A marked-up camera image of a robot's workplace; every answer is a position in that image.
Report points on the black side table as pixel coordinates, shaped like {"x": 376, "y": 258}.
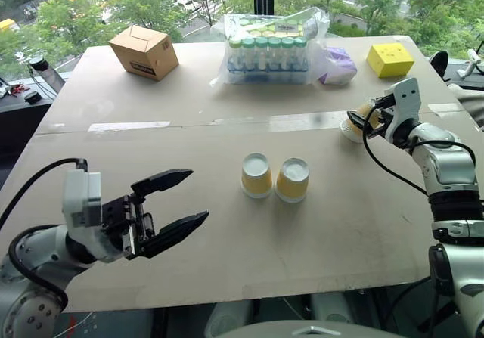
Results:
{"x": 19, "y": 126}

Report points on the black rounded device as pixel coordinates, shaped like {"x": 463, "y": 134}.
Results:
{"x": 440, "y": 61}

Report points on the red small tool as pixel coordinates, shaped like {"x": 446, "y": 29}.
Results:
{"x": 16, "y": 88}

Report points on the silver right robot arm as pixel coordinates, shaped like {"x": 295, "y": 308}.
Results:
{"x": 448, "y": 164}

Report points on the black cylindrical device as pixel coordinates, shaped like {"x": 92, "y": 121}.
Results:
{"x": 39, "y": 64}

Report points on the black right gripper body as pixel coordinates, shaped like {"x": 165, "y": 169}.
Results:
{"x": 386, "y": 116}

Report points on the yellow and white paper cup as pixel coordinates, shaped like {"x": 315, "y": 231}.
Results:
{"x": 257, "y": 179}
{"x": 292, "y": 185}
{"x": 353, "y": 132}

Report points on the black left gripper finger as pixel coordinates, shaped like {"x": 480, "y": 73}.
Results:
{"x": 177, "y": 232}
{"x": 166, "y": 181}

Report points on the white hand tool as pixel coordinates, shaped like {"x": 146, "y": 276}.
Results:
{"x": 470, "y": 60}

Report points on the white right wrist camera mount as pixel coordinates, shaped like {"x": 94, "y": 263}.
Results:
{"x": 406, "y": 100}

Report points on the green capped test tube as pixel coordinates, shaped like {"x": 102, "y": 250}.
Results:
{"x": 235, "y": 52}
{"x": 261, "y": 52}
{"x": 248, "y": 52}
{"x": 274, "y": 52}
{"x": 287, "y": 52}
{"x": 300, "y": 52}

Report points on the yellow box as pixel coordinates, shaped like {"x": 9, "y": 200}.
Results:
{"x": 389, "y": 60}

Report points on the purple and white packet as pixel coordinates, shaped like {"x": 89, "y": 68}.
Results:
{"x": 338, "y": 67}

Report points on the brown cardboard box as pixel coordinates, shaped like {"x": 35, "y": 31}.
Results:
{"x": 145, "y": 52}

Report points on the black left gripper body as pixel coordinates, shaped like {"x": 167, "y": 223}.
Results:
{"x": 117, "y": 217}

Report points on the blue test tube rack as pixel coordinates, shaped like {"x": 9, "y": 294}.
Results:
{"x": 264, "y": 74}

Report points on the clear tape strip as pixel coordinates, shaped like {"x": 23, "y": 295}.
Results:
{"x": 444, "y": 107}
{"x": 302, "y": 121}
{"x": 128, "y": 126}

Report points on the grey cloth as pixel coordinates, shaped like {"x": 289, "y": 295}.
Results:
{"x": 470, "y": 101}

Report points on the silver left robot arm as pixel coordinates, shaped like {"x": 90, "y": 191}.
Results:
{"x": 38, "y": 249}

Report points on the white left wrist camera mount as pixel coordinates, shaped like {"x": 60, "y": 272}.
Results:
{"x": 81, "y": 198}

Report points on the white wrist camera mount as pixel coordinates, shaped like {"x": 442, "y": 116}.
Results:
{"x": 406, "y": 100}
{"x": 81, "y": 198}

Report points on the clear plastic bag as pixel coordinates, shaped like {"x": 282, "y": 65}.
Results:
{"x": 264, "y": 24}

